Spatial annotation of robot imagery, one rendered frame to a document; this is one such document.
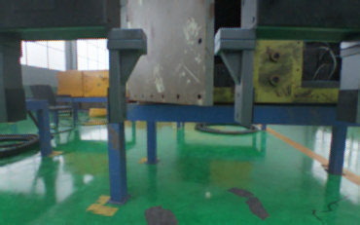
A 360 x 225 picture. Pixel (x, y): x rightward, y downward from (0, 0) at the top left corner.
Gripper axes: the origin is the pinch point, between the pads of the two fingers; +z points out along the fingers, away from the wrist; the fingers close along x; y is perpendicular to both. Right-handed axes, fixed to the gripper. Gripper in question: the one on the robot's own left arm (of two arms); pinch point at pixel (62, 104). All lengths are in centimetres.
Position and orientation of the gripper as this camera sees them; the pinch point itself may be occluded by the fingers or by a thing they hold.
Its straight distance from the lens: 25.0
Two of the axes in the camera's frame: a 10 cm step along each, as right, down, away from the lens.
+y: 0.1, -1.0, 10.0
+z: 0.0, 10.0, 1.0
